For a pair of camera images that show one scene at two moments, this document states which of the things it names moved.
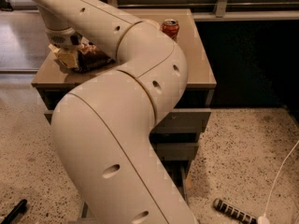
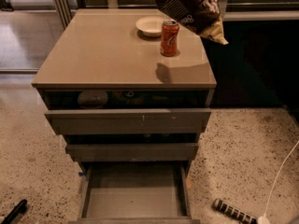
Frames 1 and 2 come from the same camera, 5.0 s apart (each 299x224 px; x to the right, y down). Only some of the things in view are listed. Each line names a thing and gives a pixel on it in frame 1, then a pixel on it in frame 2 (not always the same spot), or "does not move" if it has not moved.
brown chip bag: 90,57 -> 195,6
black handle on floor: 20,208 does not move
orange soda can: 171,27 does not move
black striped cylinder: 234,211 does not move
